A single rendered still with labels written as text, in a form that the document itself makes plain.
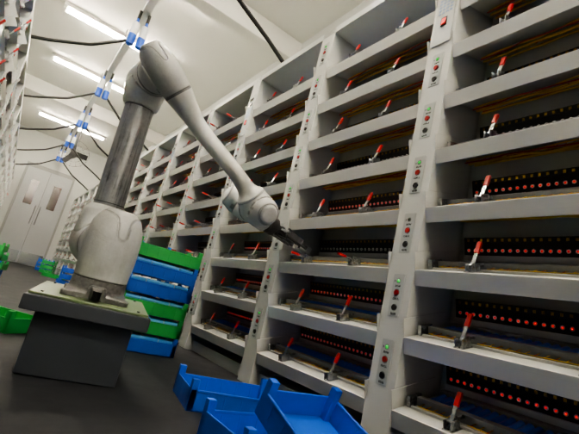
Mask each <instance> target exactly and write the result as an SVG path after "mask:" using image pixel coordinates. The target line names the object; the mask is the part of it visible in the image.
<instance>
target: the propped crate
mask: <svg viewBox="0 0 579 434"><path fill-rule="evenodd" d="M279 386H280V383H279V381H278V380H277V379H275V378H269V379H268V382H267V383H266V385H265V389H264V391H263V393H262V395H261V397H260V399H259V401H258V404H257V406H256V409H255V411H254V412H255V414H256V415H257V417H258V419H259V421H260V422H261V424H262V426H263V427H264V428H265V430H266V432H267V433H268V434H368V433H367V431H366V430H365V429H364V428H363V427H362V426H361V425H360V424H359V423H358V422H357V421H356V419H355V418H354V417H353V416H352V415H351V414H350V413H349V412H348V411H347V410H346V409H345V408H344V407H343V406H342V405H341V404H340V403H339V399H340V396H341V395H342V393H343V392H342V391H341V390H340V389H339V388H338V387H332V388H331V390H330V393H329V395H328V396H325V395H318V394H304V393H297V392H290V391H283V390H278V388H279Z"/></svg>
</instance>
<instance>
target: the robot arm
mask: <svg viewBox="0 0 579 434"><path fill-rule="evenodd" d="M139 55H140V61H139V62H137V63H136V64H135V65H134V66H133V67H132V68H131V69H130V71H129V72H128V74H127V76H126V78H125V83H124V91H123V96H122V100H123V103H124V105H125V106H124V109H123V111H122V114H121V119H120V121H119V124H118V127H117V130H116V133H115V137H114V140H113V143H112V146H111V148H110V151H109V155H108V158H107V162H106V165H105V167H104V170H103V174H102V177H101V180H100V183H99V185H98V188H97V191H96V196H95V199H94V201H93V202H90V203H88V204H86V205H85V206H84V207H83V208H82V211H81V213H80V215H79V217H78V220H77V223H76V225H75V227H74V228H73V230H72V232H71V235H70V238H69V247H70V250H71V252H72V255H73V256H74V257H75V258H76V259H77V263H76V267H75V270H74V273H73V275H72V278H71V280H70V282H69V283H65V285H64V287H63V288H61V289H60V291H59V293H60V294H62V295H70V296H74V297H78V298H83V299H86V300H91V301H98V302H102V303H106V304H110V305H114V306H118V307H128V302H126V301H125V296H124V294H125V290H126V286H127V284H128V279H129V277H130V276H131V274H132V271H133V269H134V265H135V263H136V260H137V257H138V254H139V251H140V246H141V242H142V235H143V233H142V225H141V221H140V220H139V217H138V216H137V215H135V214H131V213H128V212H125V211H123V209H124V206H125V203H126V200H127V198H128V192H129V190H130V187H131V184H132V181H133V178H134V173H135V171H136V167H137V164H138V162H139V159H140V154H141V151H142V148H143V145H144V142H145V139H146V135H147V132H148V128H149V126H150V123H151V120H152V117H153V115H156V114H157V113H158V112H159V109H160V107H161V105H162V103H163V101H164V100H166V101H167V103H168V104H169V105H170V106H171V107H172V108H173V109H174V111H175V112H176V113H177V114H178V116H179V117H180V118H181V119H182V120H183V122H184V123H185V125H186V126H187V127H188V128H189V130H190V131H191V132H192V133H193V134H194V136H195V137H196V139H197V140H198V141H199V142H200V144H201V145H202V146H203V147H204V148H205V150H206V151H207V152H208V153H209V154H210V156H211V157H212V158H213V159H214V160H215V161H216V163H217V164H218V165H219V166H220V167H221V168H222V169H223V170H224V171H225V172H226V173H227V175H228V176H229V177H230V179H231V180H232V182H233V184H234V186H231V187H230V188H228V189H227V190H226V191H225V193H224V194H223V197H222V200H221V201H222V203H223V205H224V206H225V207H226V208H227V210H228V211H229V212H231V213H232V214H233V215H235V216H236V217H237V218H239V219H240V220H243V221H244V222H247V223H249V224H251V225H252V226H254V227H255V228H257V229H258V230H259V231H264V232H265V233H267V234H268V235H271V236H273V237H275V238H276V239H278V240H280V241H281V242H283V243H284V244H286V245H287V246H289V245H290V246H291V247H292V246H293V248H294V249H296V250H297V251H299V252H300V253H301V254H302V255H303V256H304V255H305V254H306V253H307V254H308V255H309V256H310V254H311V252H312V250H313V249H311V248H310V247H309V246H307V245H306V244H304V243H303V241H304V240H303V239H302V238H300V237H299V236H298V235H297V234H295V233H294V232H293V231H292V230H291V229H290V228H288V230H287V229H285V227H283V226H280V220H279V219H278V218H277V217H278V214H279V211H278V207H277V204H276V203H275V202H274V201H273V200H272V198H271V197H270V196H269V195H268V194H267V193H266V192H265V191H264V189H263V188H262V187H259V186H256V185H255V184H254V183H253V182H252V181H251V179H250V178H249V176H248V175H247V174H246V173H245V172H244V170H243V169H242V168H241V167H240V165H239V164H238V163H237V161H236V160H235V159H234V158H233V156H232V155H231V154H230V152H229V151H228V150H227V148H226V147H225V146H224V145H223V144H222V143H221V142H220V141H219V139H218V138H217V137H216V136H215V134H214V133H213V131H212V130H211V129H210V127H209V125H208V124H207V122H206V121H205V120H204V118H203V116H202V113H201V111H200V109H199V107H198V104H197V102H196V98H195V95H194V93H193V90H192V88H191V86H190V83H189V81H188V78H187V77H186V74H185V73H184V70H183V68H182V67H181V65H180V64H179V63H178V61H177V59H176V57H175V56H174V54H173V53H172V52H171V50H170V49H169V48H168V47H167V46H165V45H164V44H163V43H162V42H161V41H158V40H153V41H151V42H148V43H146V44H145V45H142V46H141V47H140V52H139Z"/></svg>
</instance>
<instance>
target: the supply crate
mask: <svg viewBox="0 0 579 434"><path fill-rule="evenodd" d="M144 238H145V236H142V242H141V246H140V251H139V257H144V258H148V259H151V260H154V261H158V262H161V263H164V264H169V265H173V266H177V267H179V268H183V269H187V270H199V269H200V265H201V262H202V257H203V254H202V253H198V256H197V257H192V256H191V254H190V253H187V254H183V253H181V252H177V251H172V250H169V249H166V248H163V247H159V246H156V245H151V244H148V243H145V242H143V240H144Z"/></svg>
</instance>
